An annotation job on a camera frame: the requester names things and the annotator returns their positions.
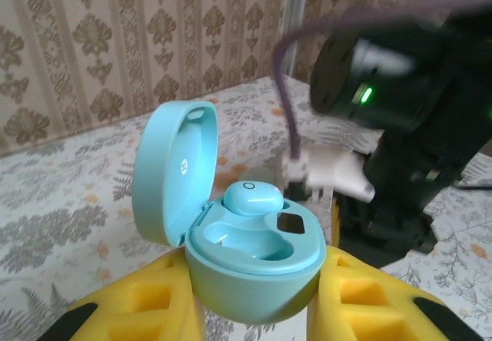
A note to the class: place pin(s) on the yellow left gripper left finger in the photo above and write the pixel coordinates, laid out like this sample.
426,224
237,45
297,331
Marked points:
146,306

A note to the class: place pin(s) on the grey vertical wall trim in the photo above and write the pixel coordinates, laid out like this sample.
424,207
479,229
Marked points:
298,18

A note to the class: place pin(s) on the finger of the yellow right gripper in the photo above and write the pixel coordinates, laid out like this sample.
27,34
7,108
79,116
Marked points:
335,222

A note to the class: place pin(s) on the mint earbud charging case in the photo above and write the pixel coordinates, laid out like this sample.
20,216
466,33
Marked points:
253,287

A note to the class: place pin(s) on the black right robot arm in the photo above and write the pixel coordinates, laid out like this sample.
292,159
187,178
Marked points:
474,3

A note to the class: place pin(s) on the floral print tablecloth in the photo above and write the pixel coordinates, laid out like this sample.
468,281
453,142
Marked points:
57,187

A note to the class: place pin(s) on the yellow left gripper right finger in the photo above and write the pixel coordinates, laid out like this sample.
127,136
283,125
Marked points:
365,306

